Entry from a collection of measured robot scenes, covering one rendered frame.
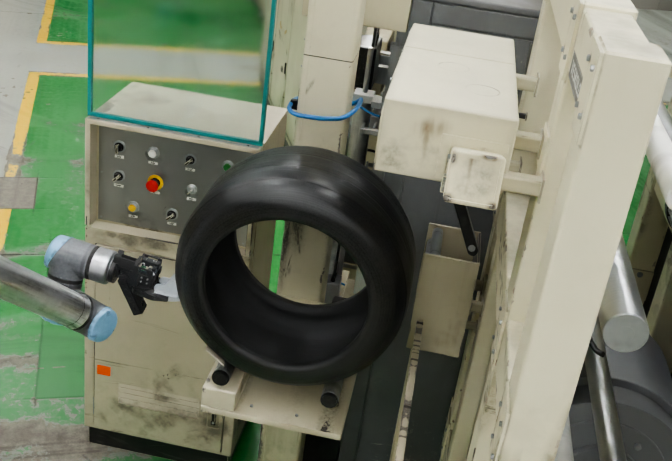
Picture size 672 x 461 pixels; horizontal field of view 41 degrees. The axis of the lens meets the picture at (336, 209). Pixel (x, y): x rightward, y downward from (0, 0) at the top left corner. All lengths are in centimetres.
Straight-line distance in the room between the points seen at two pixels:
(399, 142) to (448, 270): 78
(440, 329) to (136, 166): 109
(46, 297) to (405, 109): 98
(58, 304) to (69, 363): 170
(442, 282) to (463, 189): 85
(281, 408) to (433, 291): 50
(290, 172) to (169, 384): 133
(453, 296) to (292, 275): 46
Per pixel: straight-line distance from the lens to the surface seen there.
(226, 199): 207
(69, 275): 238
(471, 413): 264
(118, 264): 235
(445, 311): 244
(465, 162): 157
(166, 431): 332
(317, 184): 203
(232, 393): 233
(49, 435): 355
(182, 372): 315
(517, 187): 167
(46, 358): 393
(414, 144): 166
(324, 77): 229
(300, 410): 239
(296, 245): 249
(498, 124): 164
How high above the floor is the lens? 229
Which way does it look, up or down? 26 degrees down
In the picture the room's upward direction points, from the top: 8 degrees clockwise
